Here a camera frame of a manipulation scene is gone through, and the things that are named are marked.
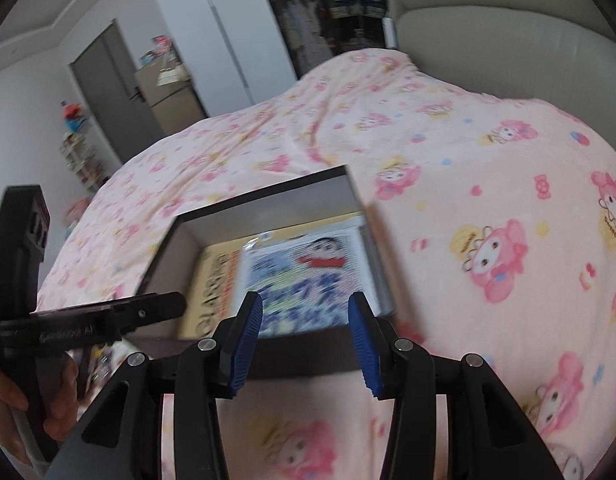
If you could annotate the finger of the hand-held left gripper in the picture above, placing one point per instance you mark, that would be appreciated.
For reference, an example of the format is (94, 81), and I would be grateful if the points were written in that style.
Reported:
(147, 307)

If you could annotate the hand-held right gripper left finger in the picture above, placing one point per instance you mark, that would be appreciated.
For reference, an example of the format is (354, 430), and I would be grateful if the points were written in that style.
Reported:
(248, 341)

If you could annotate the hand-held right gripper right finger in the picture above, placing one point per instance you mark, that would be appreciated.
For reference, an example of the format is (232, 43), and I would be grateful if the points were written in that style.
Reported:
(361, 346)

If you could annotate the black storage box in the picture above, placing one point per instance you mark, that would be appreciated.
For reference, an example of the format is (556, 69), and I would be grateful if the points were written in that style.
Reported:
(197, 230)

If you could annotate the cartoon print picture board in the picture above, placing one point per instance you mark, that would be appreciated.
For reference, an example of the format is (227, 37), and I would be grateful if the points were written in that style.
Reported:
(308, 270)

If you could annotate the person's left hand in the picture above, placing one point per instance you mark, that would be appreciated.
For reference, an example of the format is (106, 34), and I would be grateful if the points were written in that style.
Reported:
(2, 400)

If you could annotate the yellow book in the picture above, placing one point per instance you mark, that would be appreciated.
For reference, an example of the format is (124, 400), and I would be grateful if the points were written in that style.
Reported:
(207, 295)

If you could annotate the pink bag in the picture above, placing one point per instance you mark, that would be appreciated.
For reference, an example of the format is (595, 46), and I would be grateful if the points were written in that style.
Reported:
(78, 211)

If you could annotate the white storage rack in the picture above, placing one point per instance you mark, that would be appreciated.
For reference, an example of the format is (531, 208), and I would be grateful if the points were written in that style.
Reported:
(82, 160)

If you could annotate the beige cabinet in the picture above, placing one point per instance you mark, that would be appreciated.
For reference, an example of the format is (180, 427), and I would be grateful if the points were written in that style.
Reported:
(172, 105)

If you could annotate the pink printed blanket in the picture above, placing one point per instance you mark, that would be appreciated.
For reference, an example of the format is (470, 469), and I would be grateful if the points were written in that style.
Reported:
(488, 185)

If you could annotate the red and blue plush toy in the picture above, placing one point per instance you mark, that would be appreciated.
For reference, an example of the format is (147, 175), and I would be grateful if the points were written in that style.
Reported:
(73, 116)

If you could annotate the dark grey door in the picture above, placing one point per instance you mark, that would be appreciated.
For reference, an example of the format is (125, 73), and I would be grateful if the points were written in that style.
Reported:
(107, 90)

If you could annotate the pink box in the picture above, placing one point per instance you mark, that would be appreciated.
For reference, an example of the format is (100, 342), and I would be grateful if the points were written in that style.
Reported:
(161, 44)

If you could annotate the white wardrobe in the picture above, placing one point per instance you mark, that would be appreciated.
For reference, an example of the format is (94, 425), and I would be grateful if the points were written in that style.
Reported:
(222, 45)

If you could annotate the white roll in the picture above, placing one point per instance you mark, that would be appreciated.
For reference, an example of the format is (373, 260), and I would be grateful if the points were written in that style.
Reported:
(391, 32)

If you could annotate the beige upholstered headboard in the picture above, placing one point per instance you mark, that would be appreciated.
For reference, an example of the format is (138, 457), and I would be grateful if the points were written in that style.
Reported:
(488, 50)

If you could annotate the dark open closet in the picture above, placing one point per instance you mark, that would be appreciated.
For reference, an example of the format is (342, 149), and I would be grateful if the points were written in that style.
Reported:
(313, 15)

